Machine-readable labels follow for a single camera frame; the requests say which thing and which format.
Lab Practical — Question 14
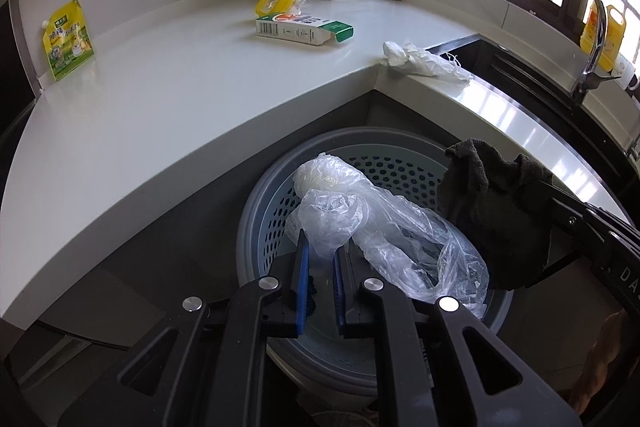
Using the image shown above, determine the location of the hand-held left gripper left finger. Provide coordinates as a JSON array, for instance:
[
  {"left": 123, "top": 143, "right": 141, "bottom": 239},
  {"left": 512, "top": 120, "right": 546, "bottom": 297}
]
[{"left": 57, "top": 229, "right": 313, "bottom": 427}]

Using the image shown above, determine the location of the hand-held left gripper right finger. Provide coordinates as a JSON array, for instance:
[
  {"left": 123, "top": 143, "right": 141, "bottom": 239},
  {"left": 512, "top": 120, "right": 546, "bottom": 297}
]
[{"left": 332, "top": 249, "right": 583, "bottom": 427}]

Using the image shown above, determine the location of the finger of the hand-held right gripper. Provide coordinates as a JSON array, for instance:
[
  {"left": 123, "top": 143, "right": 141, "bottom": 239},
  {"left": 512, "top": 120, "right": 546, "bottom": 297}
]
[
  {"left": 537, "top": 177, "right": 640, "bottom": 244},
  {"left": 540, "top": 239, "right": 601, "bottom": 281}
]

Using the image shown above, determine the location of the clear plastic bag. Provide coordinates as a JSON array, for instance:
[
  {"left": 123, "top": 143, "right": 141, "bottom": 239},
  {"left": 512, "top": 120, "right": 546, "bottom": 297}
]
[{"left": 285, "top": 152, "right": 490, "bottom": 320}]

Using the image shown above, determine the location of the grey perforated trash bin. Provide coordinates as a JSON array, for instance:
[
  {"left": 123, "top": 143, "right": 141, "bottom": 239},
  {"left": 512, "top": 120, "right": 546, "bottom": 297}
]
[{"left": 235, "top": 127, "right": 518, "bottom": 403}]

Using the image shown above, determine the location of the dark grey cloth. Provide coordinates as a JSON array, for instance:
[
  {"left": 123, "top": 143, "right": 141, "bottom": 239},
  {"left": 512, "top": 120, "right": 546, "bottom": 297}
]
[{"left": 437, "top": 138, "right": 556, "bottom": 292}]

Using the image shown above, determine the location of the person's right forearm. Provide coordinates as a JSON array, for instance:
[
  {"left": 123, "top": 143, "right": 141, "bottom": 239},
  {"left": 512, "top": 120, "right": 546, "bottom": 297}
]
[{"left": 567, "top": 307, "right": 628, "bottom": 415}]

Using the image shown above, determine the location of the chrome faucet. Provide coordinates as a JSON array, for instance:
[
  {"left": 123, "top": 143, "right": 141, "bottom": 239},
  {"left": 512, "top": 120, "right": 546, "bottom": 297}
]
[{"left": 572, "top": 0, "right": 618, "bottom": 105}]

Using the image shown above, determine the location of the black kitchen sink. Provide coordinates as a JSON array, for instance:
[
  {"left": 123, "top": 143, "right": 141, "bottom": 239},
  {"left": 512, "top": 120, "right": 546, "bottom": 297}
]
[{"left": 426, "top": 33, "right": 640, "bottom": 208}]

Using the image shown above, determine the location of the yellow detergent bottle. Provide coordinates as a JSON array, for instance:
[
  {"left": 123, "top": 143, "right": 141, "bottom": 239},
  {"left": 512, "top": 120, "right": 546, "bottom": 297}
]
[{"left": 602, "top": 4, "right": 628, "bottom": 72}]

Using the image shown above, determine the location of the orange detergent bottle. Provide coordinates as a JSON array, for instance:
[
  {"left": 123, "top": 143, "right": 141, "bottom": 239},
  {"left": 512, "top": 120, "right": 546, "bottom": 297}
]
[{"left": 580, "top": 0, "right": 602, "bottom": 54}]

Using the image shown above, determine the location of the crumpled white plastic bag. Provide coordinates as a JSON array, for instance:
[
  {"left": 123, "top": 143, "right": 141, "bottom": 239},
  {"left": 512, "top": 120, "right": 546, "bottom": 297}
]
[{"left": 382, "top": 41, "right": 473, "bottom": 82}]

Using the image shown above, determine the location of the green and white carton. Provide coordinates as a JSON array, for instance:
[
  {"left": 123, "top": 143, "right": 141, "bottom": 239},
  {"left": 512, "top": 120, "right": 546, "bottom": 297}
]
[{"left": 255, "top": 13, "right": 355, "bottom": 48}]

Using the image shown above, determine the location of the yellow lid clear container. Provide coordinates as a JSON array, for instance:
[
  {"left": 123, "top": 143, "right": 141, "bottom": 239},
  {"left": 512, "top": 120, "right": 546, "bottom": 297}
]
[{"left": 255, "top": 0, "right": 307, "bottom": 18}]

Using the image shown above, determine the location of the yellow green spout pouch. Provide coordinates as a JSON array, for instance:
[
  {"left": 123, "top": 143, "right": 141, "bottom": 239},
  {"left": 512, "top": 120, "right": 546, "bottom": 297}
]
[{"left": 41, "top": 0, "right": 96, "bottom": 82}]

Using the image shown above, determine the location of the white wall socket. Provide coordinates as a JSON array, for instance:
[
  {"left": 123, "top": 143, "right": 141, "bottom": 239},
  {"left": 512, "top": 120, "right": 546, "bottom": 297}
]
[{"left": 615, "top": 52, "right": 640, "bottom": 92}]

